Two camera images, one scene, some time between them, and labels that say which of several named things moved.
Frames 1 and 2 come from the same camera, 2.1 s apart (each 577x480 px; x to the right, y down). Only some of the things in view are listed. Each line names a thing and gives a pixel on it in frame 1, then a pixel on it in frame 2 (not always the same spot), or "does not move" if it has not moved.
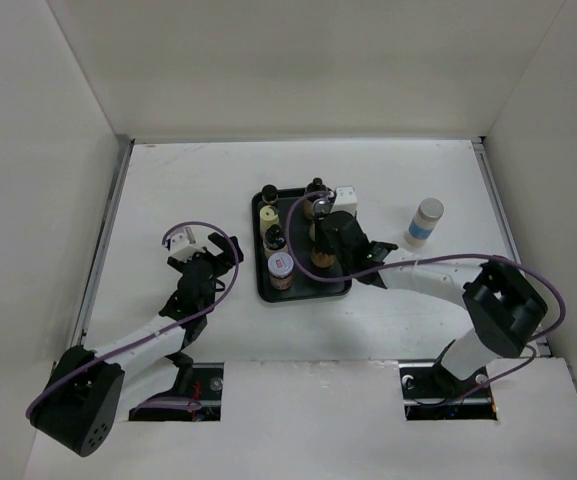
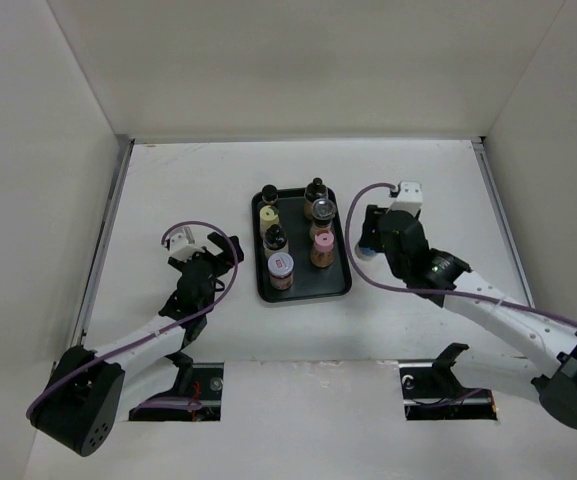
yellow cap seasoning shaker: (269, 215) does not move
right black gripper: (322, 240) to (372, 221)
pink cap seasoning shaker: (322, 259) does not move
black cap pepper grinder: (321, 208) does not move
